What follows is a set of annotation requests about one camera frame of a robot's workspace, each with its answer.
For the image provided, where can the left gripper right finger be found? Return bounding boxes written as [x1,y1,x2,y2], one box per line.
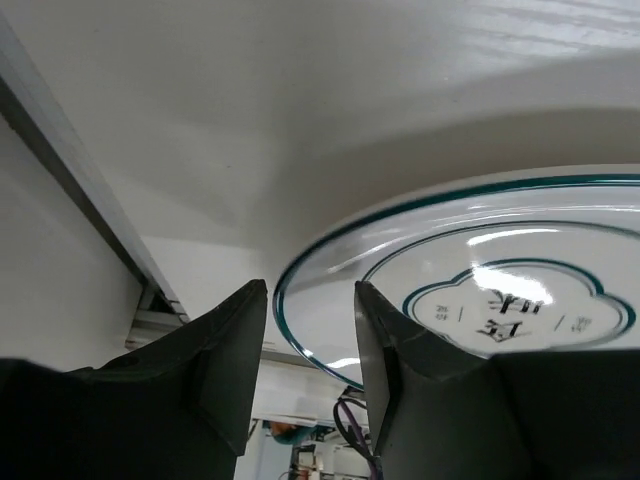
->
[354,282,639,479]

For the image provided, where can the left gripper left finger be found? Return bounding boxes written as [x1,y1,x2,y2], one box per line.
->
[1,280,267,479]

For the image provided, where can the white plate dark line emblem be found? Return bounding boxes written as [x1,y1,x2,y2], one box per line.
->
[272,173,639,388]

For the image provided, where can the left aluminium rail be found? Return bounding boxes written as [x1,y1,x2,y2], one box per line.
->
[1,16,190,348]

